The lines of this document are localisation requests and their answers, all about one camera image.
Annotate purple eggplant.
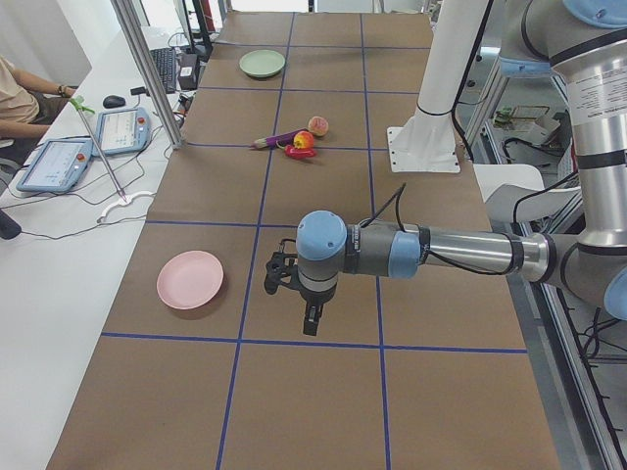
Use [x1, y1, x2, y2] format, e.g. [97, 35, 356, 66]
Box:
[251, 128, 305, 150]

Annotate black computer mouse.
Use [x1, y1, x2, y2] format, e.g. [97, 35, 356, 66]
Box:
[102, 95, 126, 109]

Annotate white chair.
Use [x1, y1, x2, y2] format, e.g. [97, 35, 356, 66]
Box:
[473, 164, 580, 223]

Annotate black keyboard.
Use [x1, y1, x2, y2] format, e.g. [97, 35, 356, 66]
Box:
[150, 48, 177, 94]

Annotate aluminium frame post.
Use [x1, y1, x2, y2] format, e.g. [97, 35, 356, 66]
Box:
[111, 0, 183, 150]

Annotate blue teach pendant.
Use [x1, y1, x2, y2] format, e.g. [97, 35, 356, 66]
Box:
[96, 108, 151, 157]
[17, 139, 92, 193]

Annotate green plate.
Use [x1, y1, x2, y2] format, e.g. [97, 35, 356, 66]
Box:
[239, 49, 286, 78]

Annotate seated person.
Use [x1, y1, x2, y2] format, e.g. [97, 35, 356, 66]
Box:
[1, 57, 75, 165]

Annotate blue teach pendant far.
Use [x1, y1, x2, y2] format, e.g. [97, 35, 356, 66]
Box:
[96, 108, 151, 157]

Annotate metal rod green tip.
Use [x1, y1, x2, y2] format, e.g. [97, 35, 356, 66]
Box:
[69, 96, 127, 202]

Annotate red yellow pomegranate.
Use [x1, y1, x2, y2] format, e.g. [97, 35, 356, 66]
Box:
[293, 130, 314, 149]

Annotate peach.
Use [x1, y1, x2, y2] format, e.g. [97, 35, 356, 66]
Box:
[307, 116, 329, 137]

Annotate red chili pepper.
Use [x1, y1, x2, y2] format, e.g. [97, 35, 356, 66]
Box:
[277, 144, 317, 160]

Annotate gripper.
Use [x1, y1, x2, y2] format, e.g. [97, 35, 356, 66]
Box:
[297, 266, 338, 336]

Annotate blue teach pendant near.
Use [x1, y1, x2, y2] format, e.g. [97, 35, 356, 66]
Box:
[17, 139, 92, 193]

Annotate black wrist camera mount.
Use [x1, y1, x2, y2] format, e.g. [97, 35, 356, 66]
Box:
[264, 238, 301, 295]

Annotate pink plate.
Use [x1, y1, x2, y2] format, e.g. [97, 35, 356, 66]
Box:
[156, 251, 224, 309]

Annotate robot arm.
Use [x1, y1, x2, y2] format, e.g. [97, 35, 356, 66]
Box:
[296, 1, 626, 335]

